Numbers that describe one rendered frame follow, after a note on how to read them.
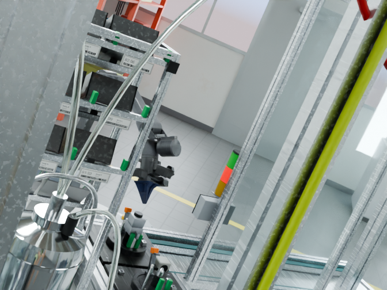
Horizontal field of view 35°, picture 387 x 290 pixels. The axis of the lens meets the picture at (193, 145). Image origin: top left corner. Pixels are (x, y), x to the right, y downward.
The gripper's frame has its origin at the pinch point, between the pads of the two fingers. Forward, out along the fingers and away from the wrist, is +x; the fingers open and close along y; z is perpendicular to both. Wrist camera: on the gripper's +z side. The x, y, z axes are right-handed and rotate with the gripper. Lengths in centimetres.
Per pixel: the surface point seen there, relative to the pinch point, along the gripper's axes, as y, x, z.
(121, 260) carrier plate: -4.5, 22.4, -3.2
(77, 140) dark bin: -41.2, -7.3, 2.4
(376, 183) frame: 52, -14, 64
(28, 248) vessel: -98, 24, 42
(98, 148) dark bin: -36.4, -6.4, 6.1
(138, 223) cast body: 0.7, 9.9, -1.8
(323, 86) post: -103, 3, 87
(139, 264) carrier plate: 0.7, 22.8, 0.4
